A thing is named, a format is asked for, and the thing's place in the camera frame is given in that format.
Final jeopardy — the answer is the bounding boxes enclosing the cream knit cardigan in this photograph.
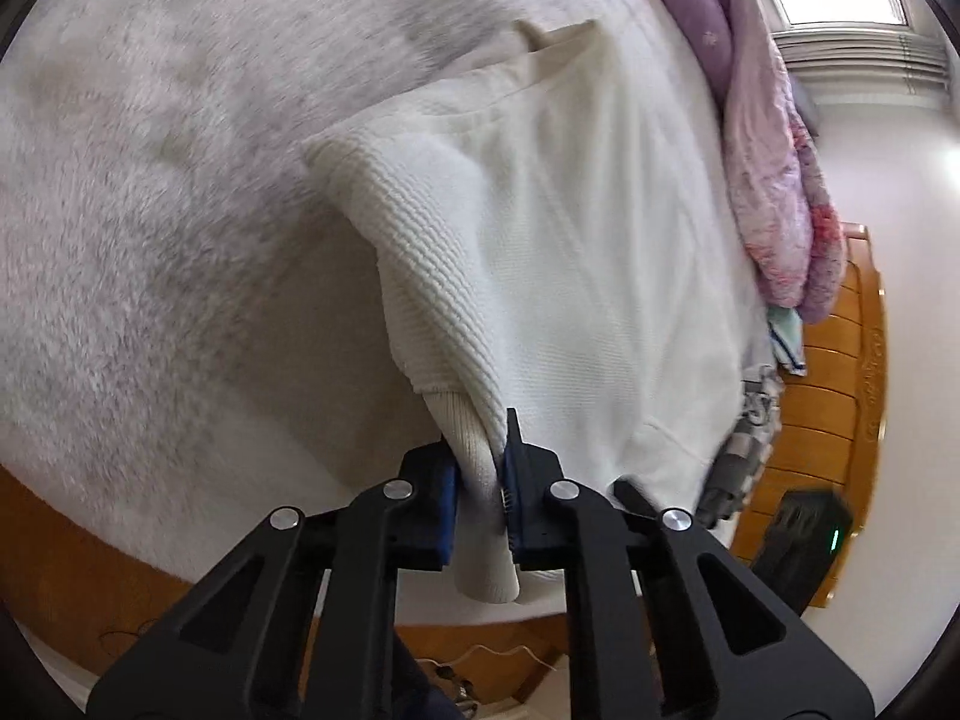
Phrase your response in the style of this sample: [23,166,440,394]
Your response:
[304,16,765,603]

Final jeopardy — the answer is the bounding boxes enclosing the grey checkered cloth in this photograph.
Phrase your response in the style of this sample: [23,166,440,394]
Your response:
[695,366,784,530]

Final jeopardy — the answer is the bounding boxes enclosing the light blue cloth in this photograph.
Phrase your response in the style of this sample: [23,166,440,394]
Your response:
[766,305,807,377]

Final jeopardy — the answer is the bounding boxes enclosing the purple pink quilt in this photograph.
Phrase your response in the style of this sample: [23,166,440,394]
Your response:
[662,0,846,323]

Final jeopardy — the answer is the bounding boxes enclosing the white patterned bed sheet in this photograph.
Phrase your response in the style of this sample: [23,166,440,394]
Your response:
[2,0,713,626]

